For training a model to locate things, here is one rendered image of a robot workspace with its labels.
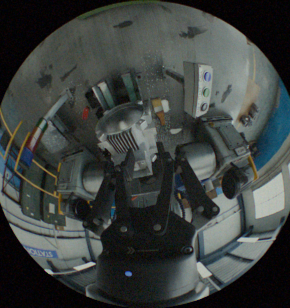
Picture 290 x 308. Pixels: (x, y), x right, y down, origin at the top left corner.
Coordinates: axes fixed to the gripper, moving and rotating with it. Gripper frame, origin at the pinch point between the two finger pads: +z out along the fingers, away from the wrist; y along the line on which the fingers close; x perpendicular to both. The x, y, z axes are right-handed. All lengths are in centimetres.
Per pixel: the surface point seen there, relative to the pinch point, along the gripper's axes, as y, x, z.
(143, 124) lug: 0.7, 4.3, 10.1
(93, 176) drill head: -36.0, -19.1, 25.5
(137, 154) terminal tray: -3.2, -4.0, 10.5
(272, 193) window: 530, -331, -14
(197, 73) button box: 15.6, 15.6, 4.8
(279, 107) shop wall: 543, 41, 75
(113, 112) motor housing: -10.1, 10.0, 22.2
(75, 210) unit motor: -56, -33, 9
